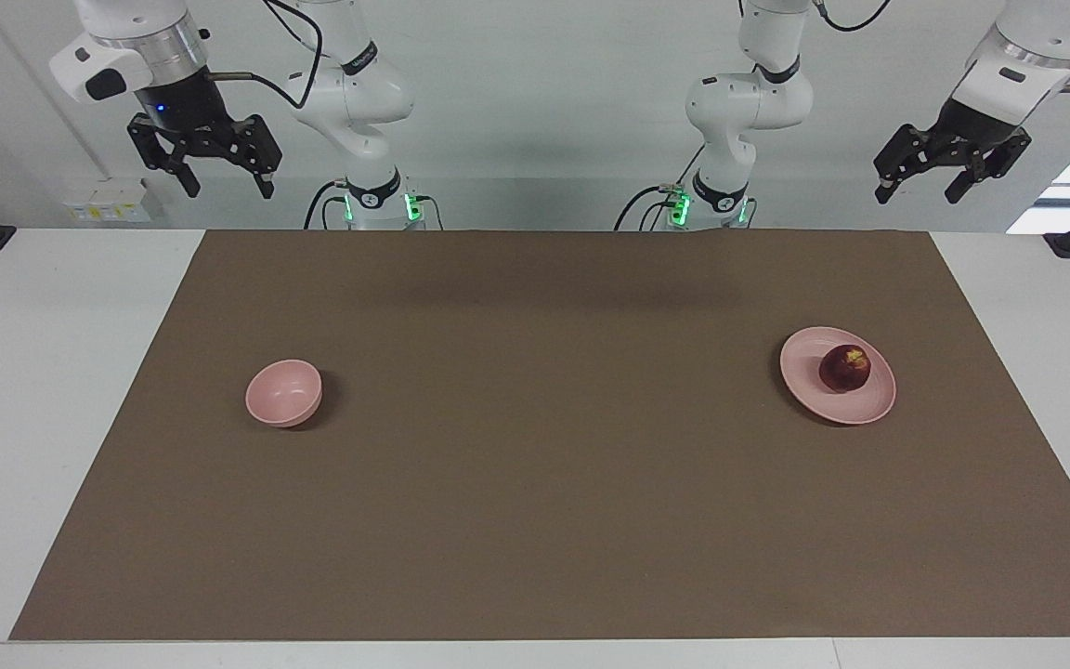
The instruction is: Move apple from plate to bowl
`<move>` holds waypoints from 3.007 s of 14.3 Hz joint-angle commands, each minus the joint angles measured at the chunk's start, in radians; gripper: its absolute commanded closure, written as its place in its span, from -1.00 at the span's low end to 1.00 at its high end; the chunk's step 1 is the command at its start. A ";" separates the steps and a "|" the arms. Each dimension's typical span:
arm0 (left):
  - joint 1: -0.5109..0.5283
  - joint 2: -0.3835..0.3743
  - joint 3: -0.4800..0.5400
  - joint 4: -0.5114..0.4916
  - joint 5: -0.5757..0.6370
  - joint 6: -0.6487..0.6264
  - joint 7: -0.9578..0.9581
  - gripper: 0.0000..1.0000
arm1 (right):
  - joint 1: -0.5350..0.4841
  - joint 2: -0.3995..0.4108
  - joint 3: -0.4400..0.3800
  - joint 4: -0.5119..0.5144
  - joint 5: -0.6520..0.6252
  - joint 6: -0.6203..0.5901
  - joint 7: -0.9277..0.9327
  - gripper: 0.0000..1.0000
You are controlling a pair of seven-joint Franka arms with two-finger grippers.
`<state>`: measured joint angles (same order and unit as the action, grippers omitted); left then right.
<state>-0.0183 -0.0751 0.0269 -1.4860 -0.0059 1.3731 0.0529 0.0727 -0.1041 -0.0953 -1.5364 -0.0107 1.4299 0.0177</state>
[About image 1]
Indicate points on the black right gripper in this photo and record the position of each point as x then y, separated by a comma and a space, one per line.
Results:
184, 104

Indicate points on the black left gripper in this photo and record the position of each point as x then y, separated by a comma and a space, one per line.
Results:
976, 125

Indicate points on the red apple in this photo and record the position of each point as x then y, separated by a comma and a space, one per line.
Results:
844, 369

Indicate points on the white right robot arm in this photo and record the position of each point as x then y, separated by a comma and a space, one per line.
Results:
358, 93

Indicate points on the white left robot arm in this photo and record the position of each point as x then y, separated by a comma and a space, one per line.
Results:
739, 102

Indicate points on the pink plate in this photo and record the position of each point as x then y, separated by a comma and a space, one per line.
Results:
809, 372

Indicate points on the pink bowl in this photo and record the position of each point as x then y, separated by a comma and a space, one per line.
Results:
282, 395

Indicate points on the brown table mat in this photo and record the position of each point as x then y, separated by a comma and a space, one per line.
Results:
535, 483

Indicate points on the white wall socket box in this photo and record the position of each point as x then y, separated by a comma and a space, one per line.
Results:
112, 200

